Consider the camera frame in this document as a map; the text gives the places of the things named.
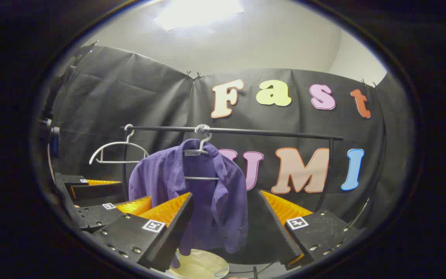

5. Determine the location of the plain white hanger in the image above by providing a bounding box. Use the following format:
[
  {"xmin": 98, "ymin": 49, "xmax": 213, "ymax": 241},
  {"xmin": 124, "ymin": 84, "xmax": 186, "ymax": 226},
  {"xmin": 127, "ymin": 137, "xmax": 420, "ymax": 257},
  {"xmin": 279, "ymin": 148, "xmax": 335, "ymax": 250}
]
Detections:
[{"xmin": 89, "ymin": 124, "xmax": 150, "ymax": 165}]

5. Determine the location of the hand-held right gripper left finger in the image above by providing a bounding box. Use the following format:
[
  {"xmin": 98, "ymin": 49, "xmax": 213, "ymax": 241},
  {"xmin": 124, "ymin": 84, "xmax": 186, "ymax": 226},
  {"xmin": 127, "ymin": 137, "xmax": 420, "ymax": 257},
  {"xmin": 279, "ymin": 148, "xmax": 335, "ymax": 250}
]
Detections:
[{"xmin": 91, "ymin": 192, "xmax": 194, "ymax": 272}]

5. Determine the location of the black clothes rack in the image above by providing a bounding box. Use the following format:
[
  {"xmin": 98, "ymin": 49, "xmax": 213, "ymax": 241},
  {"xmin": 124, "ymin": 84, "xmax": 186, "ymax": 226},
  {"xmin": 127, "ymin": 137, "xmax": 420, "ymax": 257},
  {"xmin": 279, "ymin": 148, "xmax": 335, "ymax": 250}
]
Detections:
[{"xmin": 121, "ymin": 125, "xmax": 344, "ymax": 212}]

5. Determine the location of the purple ribbed shirt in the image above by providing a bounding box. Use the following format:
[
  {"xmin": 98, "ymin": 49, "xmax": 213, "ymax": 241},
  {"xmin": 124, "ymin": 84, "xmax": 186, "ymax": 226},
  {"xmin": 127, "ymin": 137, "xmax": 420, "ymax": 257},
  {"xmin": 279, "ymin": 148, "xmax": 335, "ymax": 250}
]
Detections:
[{"xmin": 128, "ymin": 139, "xmax": 249, "ymax": 269}]

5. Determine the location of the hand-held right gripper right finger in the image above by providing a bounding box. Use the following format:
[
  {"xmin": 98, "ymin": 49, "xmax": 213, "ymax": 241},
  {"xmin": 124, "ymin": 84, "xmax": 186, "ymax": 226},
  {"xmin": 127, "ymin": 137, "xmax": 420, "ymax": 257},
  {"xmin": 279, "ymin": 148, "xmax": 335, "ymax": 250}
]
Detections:
[{"xmin": 258, "ymin": 190, "xmax": 360, "ymax": 271}]

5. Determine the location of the beige laundry hamper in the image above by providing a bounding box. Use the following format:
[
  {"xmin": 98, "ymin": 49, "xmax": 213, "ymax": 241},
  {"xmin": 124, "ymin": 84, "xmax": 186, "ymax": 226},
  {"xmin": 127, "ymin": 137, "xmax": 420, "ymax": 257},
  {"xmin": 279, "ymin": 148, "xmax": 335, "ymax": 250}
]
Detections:
[{"xmin": 168, "ymin": 249, "xmax": 230, "ymax": 279}]

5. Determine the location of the white hanger with taped hook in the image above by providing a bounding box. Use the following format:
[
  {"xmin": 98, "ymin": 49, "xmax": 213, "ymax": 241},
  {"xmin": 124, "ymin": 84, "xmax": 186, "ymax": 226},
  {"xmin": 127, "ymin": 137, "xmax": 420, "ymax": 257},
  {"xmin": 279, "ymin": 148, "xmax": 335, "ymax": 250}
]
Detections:
[{"xmin": 184, "ymin": 124, "xmax": 221, "ymax": 181}]

